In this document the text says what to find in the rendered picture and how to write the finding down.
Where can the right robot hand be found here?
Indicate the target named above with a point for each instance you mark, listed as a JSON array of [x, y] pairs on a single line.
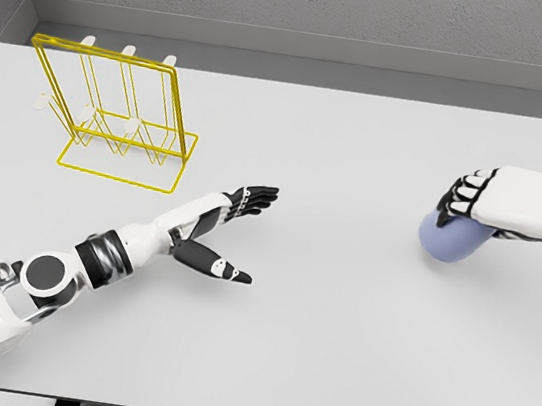
[[508, 201]]

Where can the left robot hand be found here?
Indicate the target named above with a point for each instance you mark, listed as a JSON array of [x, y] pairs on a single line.
[[198, 215]]

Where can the lavender blue cup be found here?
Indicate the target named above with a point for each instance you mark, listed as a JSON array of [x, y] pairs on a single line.
[[453, 238]]

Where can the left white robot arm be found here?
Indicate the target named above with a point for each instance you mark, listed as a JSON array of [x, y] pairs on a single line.
[[38, 281]]

